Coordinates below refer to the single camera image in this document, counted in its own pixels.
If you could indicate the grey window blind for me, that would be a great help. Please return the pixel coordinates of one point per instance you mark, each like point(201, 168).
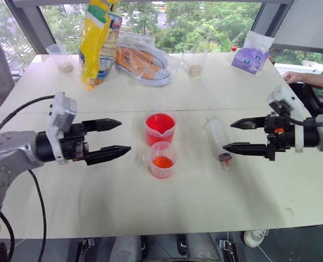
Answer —
point(300, 24)

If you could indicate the yellow snack bag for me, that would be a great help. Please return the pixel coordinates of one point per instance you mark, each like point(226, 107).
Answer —
point(96, 46)

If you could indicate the tall clear cup with grains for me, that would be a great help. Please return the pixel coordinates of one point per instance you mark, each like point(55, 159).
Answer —
point(195, 69)

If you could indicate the purple tissue pack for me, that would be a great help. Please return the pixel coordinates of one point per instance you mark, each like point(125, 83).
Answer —
point(248, 58)

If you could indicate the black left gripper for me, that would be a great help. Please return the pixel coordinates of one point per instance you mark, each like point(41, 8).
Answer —
point(72, 142)

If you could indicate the large cup of red liquid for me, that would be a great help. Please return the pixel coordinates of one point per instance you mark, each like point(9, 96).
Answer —
point(160, 128)

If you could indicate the small clear measuring cup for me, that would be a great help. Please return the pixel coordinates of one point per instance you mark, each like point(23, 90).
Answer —
point(162, 163)

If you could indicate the white sneaker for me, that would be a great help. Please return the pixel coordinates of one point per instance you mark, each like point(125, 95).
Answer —
point(255, 237)

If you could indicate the black device with screen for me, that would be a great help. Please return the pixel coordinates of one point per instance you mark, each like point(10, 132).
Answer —
point(318, 96)

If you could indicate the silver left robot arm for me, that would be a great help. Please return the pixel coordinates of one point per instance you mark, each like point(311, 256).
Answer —
point(11, 152)

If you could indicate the bystander bare forearm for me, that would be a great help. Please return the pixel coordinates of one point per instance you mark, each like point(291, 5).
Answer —
point(319, 80)

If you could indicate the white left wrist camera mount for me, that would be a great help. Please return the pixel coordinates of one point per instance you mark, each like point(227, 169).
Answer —
point(62, 112)

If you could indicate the bystander bare hand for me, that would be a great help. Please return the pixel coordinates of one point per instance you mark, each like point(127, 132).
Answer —
point(292, 77)

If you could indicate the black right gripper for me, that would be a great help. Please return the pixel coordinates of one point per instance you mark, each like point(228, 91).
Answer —
point(280, 139)

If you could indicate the orange sneaker in plastic bag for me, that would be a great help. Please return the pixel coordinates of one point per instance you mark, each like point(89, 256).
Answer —
point(139, 61)

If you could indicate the clear plastic syringe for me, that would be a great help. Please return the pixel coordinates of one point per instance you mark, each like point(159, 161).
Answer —
point(216, 136)

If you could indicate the short clear cup with grains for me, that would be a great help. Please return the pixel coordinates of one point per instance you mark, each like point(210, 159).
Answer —
point(64, 64)

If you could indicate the grey window pillar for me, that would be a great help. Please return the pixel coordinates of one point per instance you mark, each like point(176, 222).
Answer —
point(27, 24)

